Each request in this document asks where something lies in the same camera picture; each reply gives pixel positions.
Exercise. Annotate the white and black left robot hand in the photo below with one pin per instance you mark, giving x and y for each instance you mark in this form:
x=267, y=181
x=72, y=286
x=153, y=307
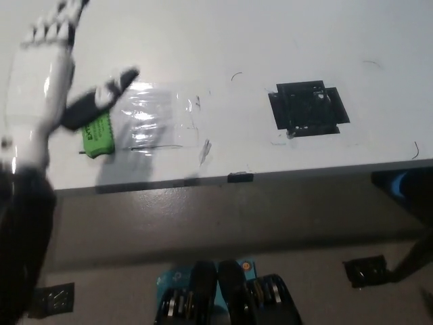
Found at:
x=44, y=101

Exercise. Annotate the green whiteboard eraser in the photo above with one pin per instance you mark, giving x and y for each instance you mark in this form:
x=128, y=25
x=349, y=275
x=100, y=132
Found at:
x=98, y=139

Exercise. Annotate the clear tape patch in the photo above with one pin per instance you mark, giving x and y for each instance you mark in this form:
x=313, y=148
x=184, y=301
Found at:
x=152, y=111

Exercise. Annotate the black floor tape patch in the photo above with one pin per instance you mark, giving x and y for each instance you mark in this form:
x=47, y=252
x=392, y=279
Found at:
x=54, y=299
x=363, y=272

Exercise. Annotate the small black tape piece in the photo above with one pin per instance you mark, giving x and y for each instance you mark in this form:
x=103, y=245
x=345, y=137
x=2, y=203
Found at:
x=240, y=177

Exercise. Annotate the teal tp-link router box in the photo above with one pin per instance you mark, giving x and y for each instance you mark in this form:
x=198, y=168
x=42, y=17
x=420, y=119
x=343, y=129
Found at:
x=176, y=277

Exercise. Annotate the black tape square patch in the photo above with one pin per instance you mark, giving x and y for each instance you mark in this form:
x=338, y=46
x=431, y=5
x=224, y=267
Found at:
x=306, y=108

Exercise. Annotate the black and blue object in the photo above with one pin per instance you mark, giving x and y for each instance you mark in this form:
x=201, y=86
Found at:
x=397, y=188

